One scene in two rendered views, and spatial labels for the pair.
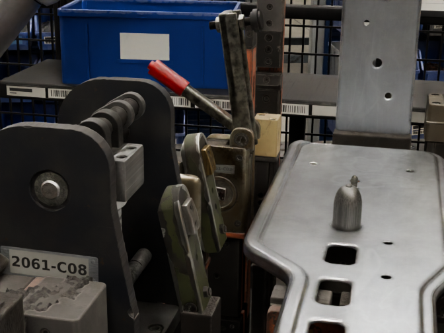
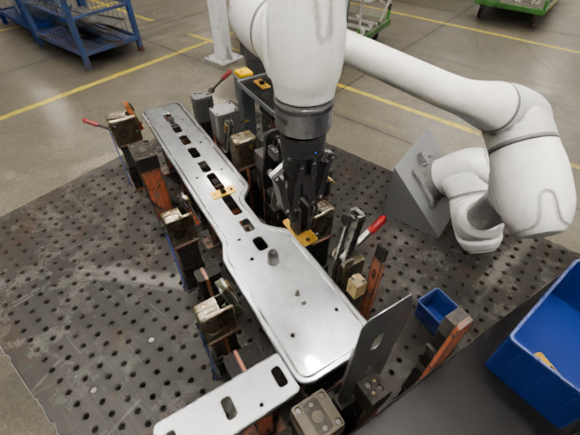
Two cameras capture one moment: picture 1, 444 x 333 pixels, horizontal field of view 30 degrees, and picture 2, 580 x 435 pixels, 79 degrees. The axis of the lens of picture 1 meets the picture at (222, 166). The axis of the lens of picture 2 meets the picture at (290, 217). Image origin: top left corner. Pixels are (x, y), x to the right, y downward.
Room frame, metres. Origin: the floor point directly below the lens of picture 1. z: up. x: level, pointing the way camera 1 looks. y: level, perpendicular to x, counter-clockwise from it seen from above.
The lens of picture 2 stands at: (1.33, -0.53, 1.79)
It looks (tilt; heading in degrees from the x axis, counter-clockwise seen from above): 45 degrees down; 136
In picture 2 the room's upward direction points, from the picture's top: straight up
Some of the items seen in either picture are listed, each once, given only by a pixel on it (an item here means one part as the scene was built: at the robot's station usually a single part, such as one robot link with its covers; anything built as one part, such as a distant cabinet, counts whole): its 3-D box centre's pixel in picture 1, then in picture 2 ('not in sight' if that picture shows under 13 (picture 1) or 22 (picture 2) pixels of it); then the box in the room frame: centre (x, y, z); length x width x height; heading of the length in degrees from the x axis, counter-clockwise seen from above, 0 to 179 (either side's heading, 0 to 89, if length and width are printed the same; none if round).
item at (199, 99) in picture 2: not in sight; (207, 129); (-0.01, 0.21, 0.88); 0.11 x 0.10 x 0.36; 78
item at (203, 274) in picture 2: not in sight; (215, 300); (0.76, -0.29, 0.84); 0.11 x 0.08 x 0.29; 78
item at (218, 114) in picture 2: not in sight; (230, 152); (0.24, 0.16, 0.90); 0.13 x 0.10 x 0.41; 78
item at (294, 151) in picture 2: not in sight; (302, 151); (0.99, -0.17, 1.45); 0.08 x 0.07 x 0.09; 78
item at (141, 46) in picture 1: (152, 41); (570, 337); (1.49, 0.13, 1.10); 0.30 x 0.17 x 0.13; 85
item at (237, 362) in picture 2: not in sight; (250, 381); (1.02, -0.37, 0.84); 0.11 x 0.10 x 0.28; 78
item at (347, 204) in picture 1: (347, 211); (273, 257); (0.86, -0.14, 1.02); 0.03 x 0.03 x 0.07
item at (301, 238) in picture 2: not in sight; (299, 229); (0.99, -0.17, 1.25); 0.08 x 0.04 x 0.01; 168
